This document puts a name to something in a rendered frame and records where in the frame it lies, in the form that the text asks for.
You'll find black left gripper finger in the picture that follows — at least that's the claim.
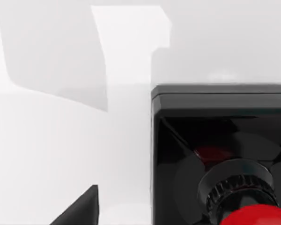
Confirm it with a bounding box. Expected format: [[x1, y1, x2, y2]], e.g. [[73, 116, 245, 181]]
[[49, 184, 100, 225]]

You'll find black square base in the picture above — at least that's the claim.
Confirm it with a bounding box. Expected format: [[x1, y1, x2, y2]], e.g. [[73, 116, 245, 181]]
[[150, 84, 281, 225]]

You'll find red ball with black collar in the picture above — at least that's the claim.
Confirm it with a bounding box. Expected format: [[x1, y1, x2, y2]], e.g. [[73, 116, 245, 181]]
[[196, 158, 281, 225]]

